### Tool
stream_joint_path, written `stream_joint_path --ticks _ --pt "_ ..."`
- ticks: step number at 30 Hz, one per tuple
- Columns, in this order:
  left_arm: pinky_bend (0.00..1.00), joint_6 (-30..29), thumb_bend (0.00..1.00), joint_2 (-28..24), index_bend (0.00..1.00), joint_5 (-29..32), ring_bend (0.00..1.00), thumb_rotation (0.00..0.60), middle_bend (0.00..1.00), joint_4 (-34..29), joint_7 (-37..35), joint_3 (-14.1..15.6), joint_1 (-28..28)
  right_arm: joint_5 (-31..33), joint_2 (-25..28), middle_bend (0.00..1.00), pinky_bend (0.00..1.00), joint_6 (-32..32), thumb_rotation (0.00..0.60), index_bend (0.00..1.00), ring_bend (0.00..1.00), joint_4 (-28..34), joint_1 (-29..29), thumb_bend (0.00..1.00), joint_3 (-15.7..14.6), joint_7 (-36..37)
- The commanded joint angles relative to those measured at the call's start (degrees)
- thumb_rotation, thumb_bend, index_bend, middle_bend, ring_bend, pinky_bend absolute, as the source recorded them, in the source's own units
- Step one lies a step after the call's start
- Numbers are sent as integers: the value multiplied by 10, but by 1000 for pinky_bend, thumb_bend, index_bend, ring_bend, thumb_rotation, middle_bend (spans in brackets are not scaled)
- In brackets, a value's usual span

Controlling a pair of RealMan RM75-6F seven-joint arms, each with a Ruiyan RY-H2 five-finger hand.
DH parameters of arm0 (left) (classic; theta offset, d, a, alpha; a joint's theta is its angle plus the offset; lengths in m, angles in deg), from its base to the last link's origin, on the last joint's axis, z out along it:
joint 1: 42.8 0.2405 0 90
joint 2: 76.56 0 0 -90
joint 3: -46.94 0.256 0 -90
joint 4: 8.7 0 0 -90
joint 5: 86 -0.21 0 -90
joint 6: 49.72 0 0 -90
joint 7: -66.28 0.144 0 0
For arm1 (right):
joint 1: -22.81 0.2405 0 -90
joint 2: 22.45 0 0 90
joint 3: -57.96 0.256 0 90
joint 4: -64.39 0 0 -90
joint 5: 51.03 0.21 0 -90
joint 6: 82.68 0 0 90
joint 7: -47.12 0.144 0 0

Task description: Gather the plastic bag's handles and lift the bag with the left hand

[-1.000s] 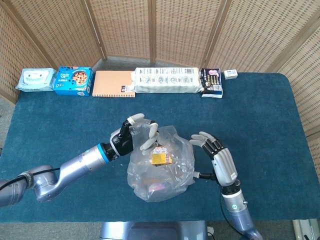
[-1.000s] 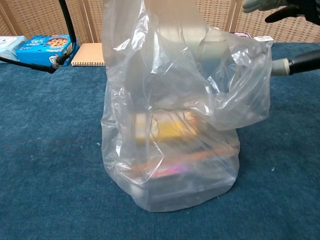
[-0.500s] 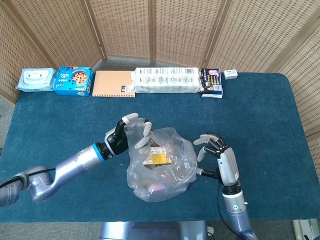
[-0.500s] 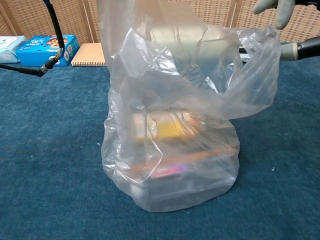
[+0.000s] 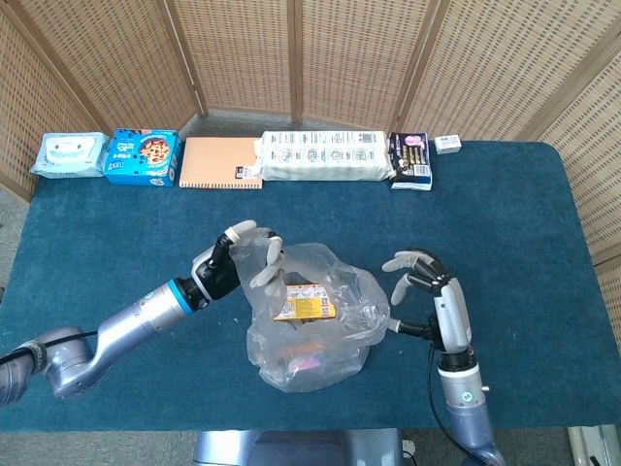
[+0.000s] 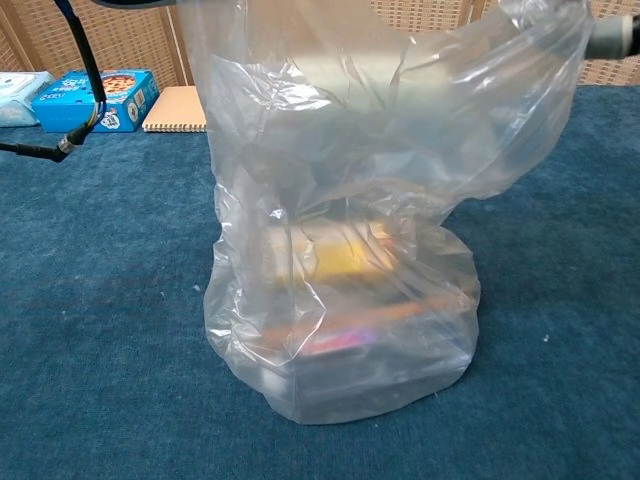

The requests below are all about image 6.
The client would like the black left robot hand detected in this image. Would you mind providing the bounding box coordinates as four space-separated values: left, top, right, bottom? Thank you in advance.
92 0 177 8

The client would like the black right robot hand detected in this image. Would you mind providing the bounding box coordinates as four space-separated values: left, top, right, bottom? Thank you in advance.
584 13 640 60

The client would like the clear plastic bag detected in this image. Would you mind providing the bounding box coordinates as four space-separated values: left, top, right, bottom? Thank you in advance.
177 0 594 426

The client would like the wooden rattan folding screen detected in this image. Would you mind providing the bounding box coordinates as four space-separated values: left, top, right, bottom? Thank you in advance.
0 0 640 87

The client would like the kraft spiral notebook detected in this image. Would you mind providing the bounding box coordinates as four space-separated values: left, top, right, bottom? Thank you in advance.
142 85 208 134

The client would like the blue cookie box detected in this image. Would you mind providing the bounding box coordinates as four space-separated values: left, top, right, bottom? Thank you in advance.
30 68 161 134

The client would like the light blue wet wipes pack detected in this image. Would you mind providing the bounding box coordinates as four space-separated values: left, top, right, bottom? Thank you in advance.
0 70 55 128

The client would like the blue carpet table cover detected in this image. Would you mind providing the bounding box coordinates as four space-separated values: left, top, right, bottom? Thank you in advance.
0 84 640 480

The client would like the yellow snack package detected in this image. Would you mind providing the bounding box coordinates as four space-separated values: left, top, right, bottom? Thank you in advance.
264 222 401 291

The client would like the dark box with pink label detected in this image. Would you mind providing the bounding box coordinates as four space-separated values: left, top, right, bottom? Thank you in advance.
279 339 471 416

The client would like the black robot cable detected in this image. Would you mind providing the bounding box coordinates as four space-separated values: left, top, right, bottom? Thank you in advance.
0 0 107 164

